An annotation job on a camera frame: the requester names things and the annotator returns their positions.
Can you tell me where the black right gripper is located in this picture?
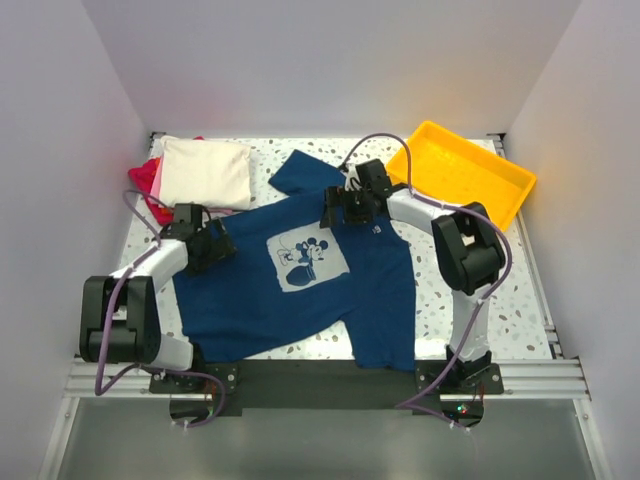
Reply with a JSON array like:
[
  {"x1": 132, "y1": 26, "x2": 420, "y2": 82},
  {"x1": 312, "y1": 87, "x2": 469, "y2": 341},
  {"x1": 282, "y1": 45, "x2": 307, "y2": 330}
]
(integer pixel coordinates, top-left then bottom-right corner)
[{"x1": 320, "y1": 185, "x2": 373, "y2": 229}]

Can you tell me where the blue Mickey t-shirt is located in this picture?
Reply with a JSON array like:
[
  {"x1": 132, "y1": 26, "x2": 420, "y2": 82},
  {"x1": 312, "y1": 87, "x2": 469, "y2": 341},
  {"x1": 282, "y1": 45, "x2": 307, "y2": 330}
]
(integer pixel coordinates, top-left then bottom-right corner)
[{"x1": 173, "y1": 151, "x2": 416, "y2": 371}]

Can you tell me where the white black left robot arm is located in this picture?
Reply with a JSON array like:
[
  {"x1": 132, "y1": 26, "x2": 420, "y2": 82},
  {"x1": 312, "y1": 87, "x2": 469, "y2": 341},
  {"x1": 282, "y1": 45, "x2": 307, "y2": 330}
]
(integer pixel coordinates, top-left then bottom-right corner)
[{"x1": 79, "y1": 204, "x2": 236, "y2": 392}]

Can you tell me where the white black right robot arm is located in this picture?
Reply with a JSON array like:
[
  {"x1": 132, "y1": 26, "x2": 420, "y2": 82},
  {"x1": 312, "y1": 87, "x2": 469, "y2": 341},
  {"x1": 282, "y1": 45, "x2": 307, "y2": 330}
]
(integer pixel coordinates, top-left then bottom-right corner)
[{"x1": 320, "y1": 160, "x2": 512, "y2": 393}]

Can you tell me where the cream folded t-shirt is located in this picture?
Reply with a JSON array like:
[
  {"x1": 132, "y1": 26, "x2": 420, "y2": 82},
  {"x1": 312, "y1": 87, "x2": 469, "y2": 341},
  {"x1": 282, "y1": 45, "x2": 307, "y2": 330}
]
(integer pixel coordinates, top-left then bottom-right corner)
[{"x1": 159, "y1": 136, "x2": 251, "y2": 211}]

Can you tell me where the pink folded t-shirt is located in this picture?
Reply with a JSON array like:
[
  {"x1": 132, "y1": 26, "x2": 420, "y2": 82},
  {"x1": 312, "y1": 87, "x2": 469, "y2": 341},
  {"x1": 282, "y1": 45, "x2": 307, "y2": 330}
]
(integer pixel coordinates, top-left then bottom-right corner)
[{"x1": 149, "y1": 157, "x2": 167, "y2": 208}]

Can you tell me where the red folded t-shirt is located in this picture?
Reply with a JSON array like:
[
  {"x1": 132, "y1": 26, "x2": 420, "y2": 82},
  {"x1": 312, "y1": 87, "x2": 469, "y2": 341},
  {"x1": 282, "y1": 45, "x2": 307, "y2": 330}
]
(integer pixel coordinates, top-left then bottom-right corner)
[{"x1": 123, "y1": 155, "x2": 212, "y2": 230}]

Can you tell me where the yellow plastic tray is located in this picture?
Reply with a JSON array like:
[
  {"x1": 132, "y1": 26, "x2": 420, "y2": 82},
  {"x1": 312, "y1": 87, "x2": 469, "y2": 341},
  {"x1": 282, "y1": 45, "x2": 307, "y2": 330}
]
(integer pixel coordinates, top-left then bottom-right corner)
[{"x1": 386, "y1": 121, "x2": 537, "y2": 231}]

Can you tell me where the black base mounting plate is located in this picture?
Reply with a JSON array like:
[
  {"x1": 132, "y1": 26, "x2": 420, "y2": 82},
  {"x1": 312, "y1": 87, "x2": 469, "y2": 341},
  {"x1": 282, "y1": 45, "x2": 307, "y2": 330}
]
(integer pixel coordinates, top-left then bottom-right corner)
[{"x1": 147, "y1": 357, "x2": 506, "y2": 426}]

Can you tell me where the aluminium frame rail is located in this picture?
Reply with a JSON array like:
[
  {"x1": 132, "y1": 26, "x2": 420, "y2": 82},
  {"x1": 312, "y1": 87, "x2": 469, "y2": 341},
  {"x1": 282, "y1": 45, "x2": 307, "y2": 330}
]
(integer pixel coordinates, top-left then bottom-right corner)
[{"x1": 62, "y1": 355, "x2": 594, "y2": 401}]

